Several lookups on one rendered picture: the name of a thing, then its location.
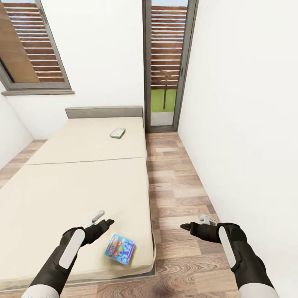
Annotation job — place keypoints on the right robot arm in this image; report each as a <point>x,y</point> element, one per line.
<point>249,269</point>

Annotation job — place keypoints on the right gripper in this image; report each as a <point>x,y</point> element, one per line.
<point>199,230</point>

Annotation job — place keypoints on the door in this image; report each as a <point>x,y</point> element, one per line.
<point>168,28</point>

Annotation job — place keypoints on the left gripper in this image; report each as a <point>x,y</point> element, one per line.
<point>100,228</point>

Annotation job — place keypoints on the board game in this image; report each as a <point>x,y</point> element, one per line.
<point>120,249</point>
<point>117,132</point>

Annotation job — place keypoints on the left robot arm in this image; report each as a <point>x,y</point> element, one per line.
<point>51,279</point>

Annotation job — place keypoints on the bed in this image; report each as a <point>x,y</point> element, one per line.
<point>78,171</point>

